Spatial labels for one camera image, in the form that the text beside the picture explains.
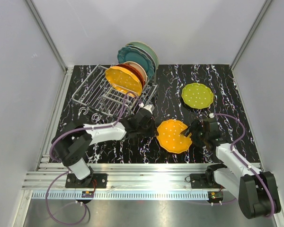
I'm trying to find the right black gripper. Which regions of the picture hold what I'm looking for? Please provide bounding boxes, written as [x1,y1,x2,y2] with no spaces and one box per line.
[180,119,208,148]

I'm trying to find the orange dotted plate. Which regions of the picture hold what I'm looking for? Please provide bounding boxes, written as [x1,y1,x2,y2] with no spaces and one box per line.
[156,119,192,154]

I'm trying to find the yellow dotted plate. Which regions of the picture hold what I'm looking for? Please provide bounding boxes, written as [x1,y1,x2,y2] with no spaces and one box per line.
[105,66,143,96]

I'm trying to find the red brown scalloped plate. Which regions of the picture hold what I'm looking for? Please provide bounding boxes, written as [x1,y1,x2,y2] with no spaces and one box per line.
[117,63,145,87]

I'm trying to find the cream plate with black flower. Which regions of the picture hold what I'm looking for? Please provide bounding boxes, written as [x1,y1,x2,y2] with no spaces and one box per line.
[125,61,148,83]

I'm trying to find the teal plate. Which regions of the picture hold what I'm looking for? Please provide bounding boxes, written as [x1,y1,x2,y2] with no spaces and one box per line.
[117,46,155,79]

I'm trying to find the green floral plate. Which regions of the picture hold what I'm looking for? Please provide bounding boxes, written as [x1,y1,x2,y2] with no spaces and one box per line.
[125,41,159,70]

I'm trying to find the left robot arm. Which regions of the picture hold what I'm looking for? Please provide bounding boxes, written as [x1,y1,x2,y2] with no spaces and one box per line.
[50,105,156,188]

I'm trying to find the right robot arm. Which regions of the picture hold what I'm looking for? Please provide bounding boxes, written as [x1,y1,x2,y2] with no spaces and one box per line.
[181,118,281,219]

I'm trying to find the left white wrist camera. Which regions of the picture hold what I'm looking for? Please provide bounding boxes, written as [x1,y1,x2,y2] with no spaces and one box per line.
[138,103,155,114]

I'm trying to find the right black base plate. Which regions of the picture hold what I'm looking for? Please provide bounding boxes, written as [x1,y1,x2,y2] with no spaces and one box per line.
[189,174,220,189]

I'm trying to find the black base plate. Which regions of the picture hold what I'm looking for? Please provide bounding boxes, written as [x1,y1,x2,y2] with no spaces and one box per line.
[65,173,108,189]
[189,174,220,189]

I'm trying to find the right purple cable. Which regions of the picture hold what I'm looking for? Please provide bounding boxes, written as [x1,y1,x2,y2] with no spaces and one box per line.
[213,113,276,217]

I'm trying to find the grey wire dish rack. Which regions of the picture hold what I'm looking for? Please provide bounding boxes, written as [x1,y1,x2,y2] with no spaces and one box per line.
[71,64,158,118]

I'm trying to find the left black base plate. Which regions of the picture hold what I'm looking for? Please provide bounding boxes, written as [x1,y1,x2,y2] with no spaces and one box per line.
[65,173,108,189]

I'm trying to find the left aluminium frame post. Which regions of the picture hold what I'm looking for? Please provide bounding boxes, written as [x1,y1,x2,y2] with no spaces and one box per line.
[24,0,69,74]

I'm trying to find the aluminium frame post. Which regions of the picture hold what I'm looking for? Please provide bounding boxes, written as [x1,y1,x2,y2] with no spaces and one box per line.
[231,0,273,70]
[24,0,69,74]

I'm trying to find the aluminium mounting rail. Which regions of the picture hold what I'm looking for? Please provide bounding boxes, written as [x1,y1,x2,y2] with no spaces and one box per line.
[22,163,209,191]

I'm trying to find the white slotted cable duct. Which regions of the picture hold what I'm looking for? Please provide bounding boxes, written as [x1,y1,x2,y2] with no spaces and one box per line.
[32,190,209,201]

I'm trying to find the right aluminium frame post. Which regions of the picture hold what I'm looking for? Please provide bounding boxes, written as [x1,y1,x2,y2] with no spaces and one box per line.
[231,0,273,70]

